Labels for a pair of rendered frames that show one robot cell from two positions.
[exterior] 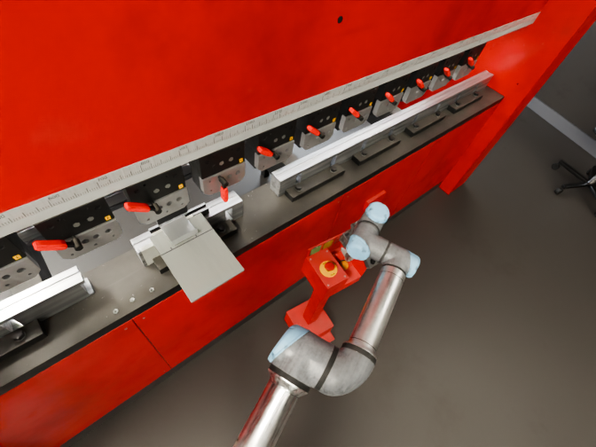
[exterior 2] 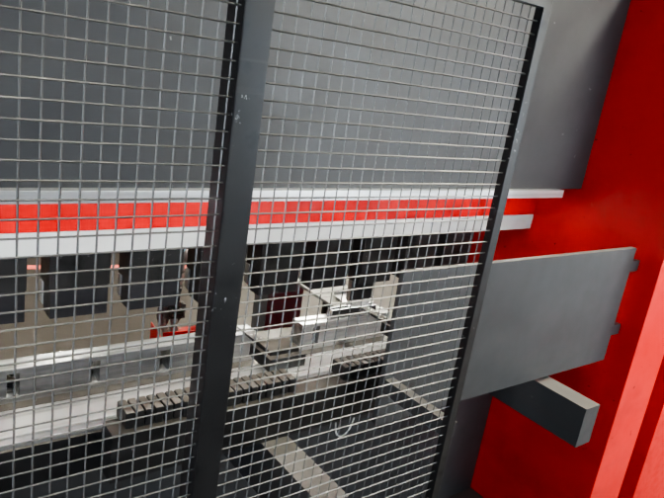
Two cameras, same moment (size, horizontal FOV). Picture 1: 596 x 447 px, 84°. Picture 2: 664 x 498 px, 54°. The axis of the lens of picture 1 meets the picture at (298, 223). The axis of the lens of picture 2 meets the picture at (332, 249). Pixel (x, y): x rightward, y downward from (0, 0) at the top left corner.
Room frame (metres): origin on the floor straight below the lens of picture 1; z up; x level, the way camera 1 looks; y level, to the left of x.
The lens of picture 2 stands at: (2.73, 0.69, 1.83)
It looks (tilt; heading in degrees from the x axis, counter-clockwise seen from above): 16 degrees down; 191
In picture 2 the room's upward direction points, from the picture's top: 9 degrees clockwise
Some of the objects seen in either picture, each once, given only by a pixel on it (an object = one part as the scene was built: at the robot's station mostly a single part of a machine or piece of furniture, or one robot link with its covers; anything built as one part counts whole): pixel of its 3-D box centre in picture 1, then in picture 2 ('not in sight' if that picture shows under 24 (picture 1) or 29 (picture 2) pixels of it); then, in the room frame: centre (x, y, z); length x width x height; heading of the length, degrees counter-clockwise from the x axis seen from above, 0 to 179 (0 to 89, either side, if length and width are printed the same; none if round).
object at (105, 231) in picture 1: (78, 220); (411, 252); (0.39, 0.54, 1.18); 0.15 x 0.09 x 0.17; 140
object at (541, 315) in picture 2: not in sight; (522, 323); (0.72, 0.94, 1.12); 1.13 x 0.02 x 0.44; 140
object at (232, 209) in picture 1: (192, 226); (341, 327); (0.61, 0.36, 0.92); 0.39 x 0.06 x 0.10; 140
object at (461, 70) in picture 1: (463, 58); not in sight; (1.77, -0.62, 1.18); 0.15 x 0.09 x 0.17; 140
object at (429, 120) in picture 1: (425, 123); not in sight; (1.61, -0.55, 0.89); 0.30 x 0.05 x 0.03; 140
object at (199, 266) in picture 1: (196, 254); (332, 290); (0.47, 0.29, 1.00); 0.26 x 0.18 x 0.01; 50
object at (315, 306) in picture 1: (318, 299); not in sight; (0.69, -0.19, 0.39); 0.06 x 0.06 x 0.54; 42
